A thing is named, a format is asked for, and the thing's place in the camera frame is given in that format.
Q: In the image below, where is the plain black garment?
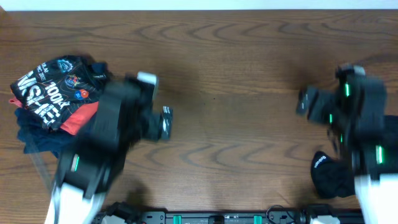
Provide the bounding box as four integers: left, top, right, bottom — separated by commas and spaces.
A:
310, 114, 398, 200

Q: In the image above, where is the black jersey with orange lines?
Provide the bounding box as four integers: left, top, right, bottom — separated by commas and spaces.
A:
10, 55, 109, 130

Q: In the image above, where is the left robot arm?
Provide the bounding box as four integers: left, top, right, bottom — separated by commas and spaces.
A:
45, 72, 173, 223

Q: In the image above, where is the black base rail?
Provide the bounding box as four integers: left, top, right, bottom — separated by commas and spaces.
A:
93, 210, 364, 224

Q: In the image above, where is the folded navy blue garment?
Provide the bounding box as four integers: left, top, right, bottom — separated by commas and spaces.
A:
14, 62, 108, 158

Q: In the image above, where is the folded orange t-shirt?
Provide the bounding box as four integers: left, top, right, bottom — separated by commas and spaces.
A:
9, 95, 98, 135

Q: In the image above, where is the small black looped cable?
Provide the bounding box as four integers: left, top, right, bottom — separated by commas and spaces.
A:
266, 204, 299, 224

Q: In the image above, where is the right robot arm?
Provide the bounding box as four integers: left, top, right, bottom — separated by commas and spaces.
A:
296, 65, 397, 223

